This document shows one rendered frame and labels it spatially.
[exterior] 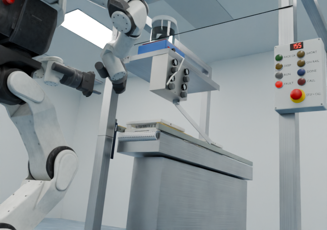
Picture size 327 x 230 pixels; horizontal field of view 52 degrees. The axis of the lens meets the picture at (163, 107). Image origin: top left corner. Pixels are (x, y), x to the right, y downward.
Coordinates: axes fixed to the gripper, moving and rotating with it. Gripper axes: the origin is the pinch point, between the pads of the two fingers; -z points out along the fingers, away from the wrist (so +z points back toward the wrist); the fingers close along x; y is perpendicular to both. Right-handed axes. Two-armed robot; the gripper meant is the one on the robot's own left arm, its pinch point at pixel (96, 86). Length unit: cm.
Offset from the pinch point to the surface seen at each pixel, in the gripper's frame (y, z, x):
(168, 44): 14.6, -32.4, -32.6
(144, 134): 8.2, -27.9, 18.6
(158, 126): 16.5, -29.3, 14.8
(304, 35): -28, -344, -193
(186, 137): 13, -56, 15
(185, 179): 7, -65, 37
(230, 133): -150, -356, -64
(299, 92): 90, -23, 11
